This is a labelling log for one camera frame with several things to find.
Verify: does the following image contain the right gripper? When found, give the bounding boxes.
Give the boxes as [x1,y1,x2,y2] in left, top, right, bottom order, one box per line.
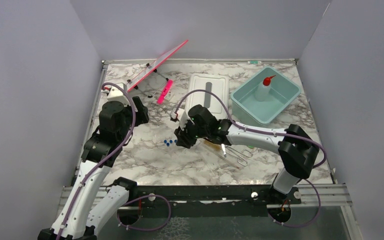
[174,117,209,149]

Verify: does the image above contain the metal wire tongs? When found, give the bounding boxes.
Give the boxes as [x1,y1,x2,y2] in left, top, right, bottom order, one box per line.
[225,146,253,167]

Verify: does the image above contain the red capped squeeze bottle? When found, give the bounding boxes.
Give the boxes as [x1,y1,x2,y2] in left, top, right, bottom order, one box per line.
[254,75,276,102]

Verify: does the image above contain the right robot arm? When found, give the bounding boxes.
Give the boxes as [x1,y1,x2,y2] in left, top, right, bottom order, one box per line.
[171,104,321,204]

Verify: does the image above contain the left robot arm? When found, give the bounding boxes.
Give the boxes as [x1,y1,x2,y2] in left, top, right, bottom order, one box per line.
[37,96,149,240]

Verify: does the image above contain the metal tweezers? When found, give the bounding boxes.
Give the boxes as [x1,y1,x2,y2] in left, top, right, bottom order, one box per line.
[220,144,227,158]

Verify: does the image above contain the clear glass rod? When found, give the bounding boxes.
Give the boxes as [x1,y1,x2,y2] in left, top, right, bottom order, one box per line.
[196,146,216,176]

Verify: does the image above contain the pink acrylic stand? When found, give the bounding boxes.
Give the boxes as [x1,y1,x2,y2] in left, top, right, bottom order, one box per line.
[126,39,189,92]

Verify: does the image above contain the clear test tube rack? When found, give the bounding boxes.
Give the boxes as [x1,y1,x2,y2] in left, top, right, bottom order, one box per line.
[162,139,190,158]

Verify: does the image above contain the white plastic lid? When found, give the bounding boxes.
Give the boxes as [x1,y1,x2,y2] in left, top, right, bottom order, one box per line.
[185,73,230,120]

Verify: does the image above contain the teal plastic bin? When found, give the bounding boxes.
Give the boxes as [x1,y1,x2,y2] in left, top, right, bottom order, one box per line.
[230,66,302,127]

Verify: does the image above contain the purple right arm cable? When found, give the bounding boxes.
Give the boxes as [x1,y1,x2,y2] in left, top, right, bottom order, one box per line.
[172,89,328,170]

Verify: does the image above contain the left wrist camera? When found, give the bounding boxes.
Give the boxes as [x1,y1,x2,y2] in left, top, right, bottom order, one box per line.
[107,83,129,105]

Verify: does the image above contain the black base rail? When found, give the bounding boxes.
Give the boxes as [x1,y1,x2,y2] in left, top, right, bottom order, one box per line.
[112,177,302,223]

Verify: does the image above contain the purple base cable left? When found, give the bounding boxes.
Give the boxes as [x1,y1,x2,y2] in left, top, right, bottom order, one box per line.
[116,194,172,233]

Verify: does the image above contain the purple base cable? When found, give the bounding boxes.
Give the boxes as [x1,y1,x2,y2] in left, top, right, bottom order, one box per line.
[116,194,172,233]
[267,178,322,229]

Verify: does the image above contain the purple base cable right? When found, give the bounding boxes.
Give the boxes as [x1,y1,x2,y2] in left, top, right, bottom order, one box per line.
[267,178,322,229]

